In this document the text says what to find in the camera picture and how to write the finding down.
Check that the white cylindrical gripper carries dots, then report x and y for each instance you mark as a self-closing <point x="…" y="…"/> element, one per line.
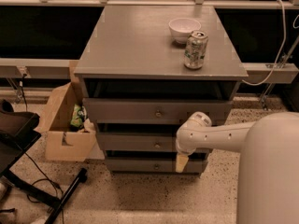
<point x="183" y="148"/>

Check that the black stand with legs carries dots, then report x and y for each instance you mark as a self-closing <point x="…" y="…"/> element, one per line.
<point x="17" y="134"/>

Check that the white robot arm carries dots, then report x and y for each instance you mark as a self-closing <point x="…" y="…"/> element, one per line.
<point x="268" y="176"/>

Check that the grey bottom drawer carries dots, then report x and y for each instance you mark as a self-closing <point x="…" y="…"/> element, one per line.
<point x="153" y="166"/>

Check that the open cardboard box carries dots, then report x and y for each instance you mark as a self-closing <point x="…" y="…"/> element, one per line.
<point x="62" y="144"/>

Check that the grey drawer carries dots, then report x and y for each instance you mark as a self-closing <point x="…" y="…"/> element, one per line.
<point x="153" y="166"/>
<point x="144" y="142"/>
<point x="152" y="111"/>

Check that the grey drawer cabinet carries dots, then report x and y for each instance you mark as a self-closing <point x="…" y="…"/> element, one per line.
<point x="132" y="55"/>

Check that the green and white soda can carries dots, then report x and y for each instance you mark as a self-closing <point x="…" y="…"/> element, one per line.
<point x="195" y="50"/>

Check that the white ceramic bowl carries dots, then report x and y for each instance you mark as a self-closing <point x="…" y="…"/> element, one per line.
<point x="181" y="28"/>

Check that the grey top drawer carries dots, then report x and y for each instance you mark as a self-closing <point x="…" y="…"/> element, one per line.
<point x="152" y="111"/>

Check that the green snack bag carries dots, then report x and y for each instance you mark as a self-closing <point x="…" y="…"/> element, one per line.
<point x="78" y="118"/>

